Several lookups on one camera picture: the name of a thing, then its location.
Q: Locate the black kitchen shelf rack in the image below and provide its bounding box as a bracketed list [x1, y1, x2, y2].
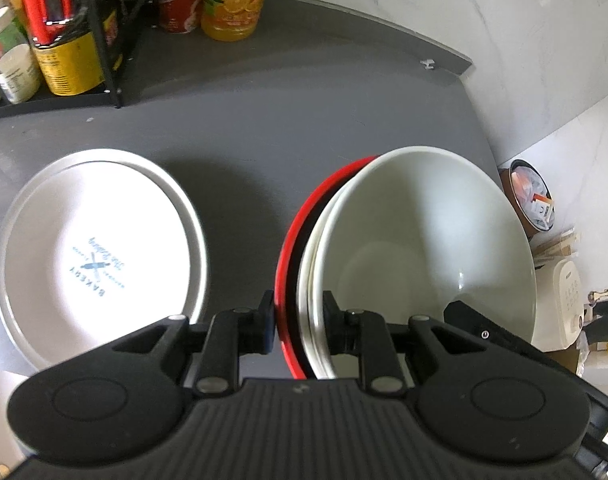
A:
[0, 0, 147, 118]

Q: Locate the small white clip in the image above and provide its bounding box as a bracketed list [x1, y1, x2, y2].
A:
[420, 58, 435, 70]

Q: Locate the dark soy sauce bottle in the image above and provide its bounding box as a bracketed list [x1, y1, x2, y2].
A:
[23, 0, 124, 96]

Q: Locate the white cap small jar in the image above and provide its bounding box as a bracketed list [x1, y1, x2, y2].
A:
[0, 44, 41, 104]

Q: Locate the white plate baker print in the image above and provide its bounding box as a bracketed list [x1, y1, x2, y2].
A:
[0, 148, 209, 370]

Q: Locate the large white bowl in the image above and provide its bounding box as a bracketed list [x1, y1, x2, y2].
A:
[313, 146, 536, 378]

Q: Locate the white rice cooker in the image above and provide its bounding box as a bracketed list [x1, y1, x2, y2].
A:
[532, 257, 584, 352]

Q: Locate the brown trash bin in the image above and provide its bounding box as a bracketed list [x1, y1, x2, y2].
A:
[499, 159, 556, 240]

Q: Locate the red black bowl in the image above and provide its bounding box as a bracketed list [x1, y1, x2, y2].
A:
[273, 155, 377, 379]

